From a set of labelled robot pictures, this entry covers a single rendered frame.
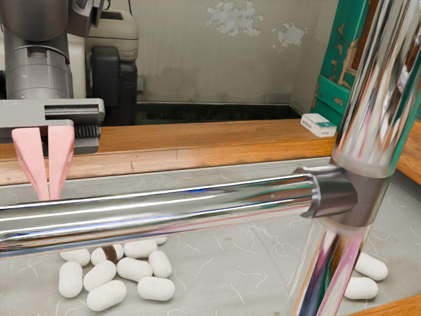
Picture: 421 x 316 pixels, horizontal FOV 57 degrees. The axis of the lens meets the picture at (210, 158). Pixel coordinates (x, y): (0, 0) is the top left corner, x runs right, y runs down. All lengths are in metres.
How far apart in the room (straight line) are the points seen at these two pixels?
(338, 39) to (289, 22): 1.92
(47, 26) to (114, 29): 0.88
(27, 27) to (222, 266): 0.29
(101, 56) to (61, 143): 0.77
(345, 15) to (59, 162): 0.59
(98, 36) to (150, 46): 1.24
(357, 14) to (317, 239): 0.63
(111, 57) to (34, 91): 0.74
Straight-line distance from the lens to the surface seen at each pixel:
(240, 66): 2.63
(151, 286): 0.38
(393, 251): 0.53
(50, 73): 0.37
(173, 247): 0.44
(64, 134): 0.34
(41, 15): 0.35
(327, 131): 0.72
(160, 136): 0.62
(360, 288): 0.43
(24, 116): 0.35
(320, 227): 0.16
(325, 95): 0.81
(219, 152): 0.61
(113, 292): 0.37
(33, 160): 0.34
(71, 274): 0.39
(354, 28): 0.76
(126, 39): 1.24
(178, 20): 2.45
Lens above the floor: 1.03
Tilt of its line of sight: 28 degrees down
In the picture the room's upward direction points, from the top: 8 degrees clockwise
